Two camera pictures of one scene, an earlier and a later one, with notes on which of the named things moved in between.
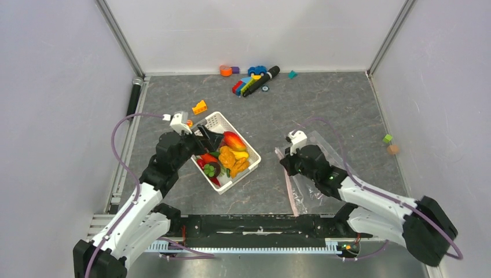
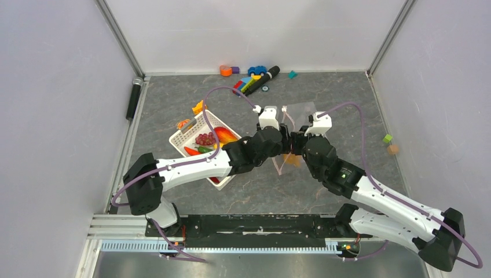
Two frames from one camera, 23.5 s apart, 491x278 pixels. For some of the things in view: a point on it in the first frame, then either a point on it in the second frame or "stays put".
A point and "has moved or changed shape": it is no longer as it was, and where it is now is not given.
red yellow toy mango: [234, 141] has moved or changed shape
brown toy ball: [392, 149] stays put
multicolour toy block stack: [244, 84] stays put
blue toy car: [258, 70] stays put
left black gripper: [214, 140] to [284, 146]
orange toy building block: [200, 107] stays put
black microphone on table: [257, 83] stays put
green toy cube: [387, 138] stays put
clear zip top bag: [307, 198] to [297, 117]
